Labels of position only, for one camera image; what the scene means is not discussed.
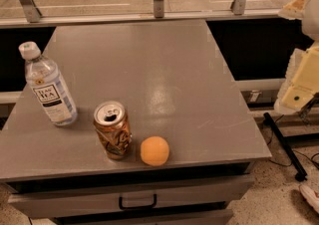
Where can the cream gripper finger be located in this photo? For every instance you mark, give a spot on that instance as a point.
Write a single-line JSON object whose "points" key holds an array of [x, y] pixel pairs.
{"points": [[293, 10], [301, 81]]}

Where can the clear blue tea bottle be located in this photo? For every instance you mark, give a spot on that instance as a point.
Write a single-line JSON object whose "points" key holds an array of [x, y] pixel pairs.
{"points": [[48, 85]]}

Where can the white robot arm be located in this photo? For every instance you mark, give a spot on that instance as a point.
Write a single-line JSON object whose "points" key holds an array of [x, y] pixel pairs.
{"points": [[310, 22]]}

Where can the black metal floor bar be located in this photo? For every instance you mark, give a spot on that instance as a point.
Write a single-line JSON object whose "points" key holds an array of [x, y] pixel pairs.
{"points": [[301, 174]]}

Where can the white shoe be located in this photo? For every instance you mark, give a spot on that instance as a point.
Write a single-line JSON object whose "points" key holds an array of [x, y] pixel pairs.
{"points": [[311, 196]]}

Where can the grey cabinet drawer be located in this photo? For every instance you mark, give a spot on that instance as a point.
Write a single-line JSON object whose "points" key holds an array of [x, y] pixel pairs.
{"points": [[210, 217], [98, 200]]}

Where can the lower grey cabinet drawer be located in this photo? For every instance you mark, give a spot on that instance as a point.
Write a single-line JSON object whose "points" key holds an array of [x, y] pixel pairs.
{"points": [[210, 217]]}

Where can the orange ball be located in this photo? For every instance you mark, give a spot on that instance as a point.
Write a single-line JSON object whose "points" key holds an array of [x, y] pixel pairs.
{"points": [[154, 151]]}

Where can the open orange soda can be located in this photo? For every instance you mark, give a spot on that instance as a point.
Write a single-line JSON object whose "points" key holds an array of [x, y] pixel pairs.
{"points": [[112, 126]]}

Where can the black drawer handle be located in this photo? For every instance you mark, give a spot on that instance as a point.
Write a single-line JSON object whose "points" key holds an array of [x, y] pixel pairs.
{"points": [[138, 203]]}

